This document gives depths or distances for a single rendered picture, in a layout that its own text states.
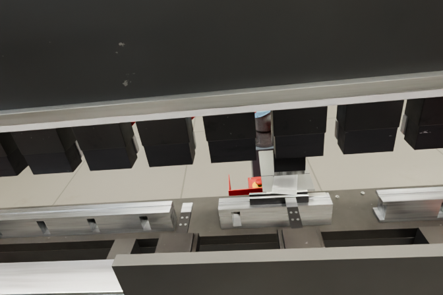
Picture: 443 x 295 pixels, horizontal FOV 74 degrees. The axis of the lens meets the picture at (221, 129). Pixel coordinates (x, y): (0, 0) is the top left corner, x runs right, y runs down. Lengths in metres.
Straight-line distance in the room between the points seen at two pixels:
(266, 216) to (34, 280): 0.73
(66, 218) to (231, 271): 0.90
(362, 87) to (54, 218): 1.11
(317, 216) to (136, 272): 0.74
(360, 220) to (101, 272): 0.86
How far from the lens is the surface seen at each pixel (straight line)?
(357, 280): 0.50
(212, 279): 0.48
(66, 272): 1.04
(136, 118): 0.89
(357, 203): 1.24
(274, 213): 1.07
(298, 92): 0.59
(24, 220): 1.37
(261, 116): 1.64
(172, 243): 0.90
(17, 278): 1.12
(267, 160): 1.21
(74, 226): 1.28
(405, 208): 1.18
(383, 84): 0.64
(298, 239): 0.87
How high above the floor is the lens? 1.70
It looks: 28 degrees down
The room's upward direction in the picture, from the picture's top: 8 degrees counter-clockwise
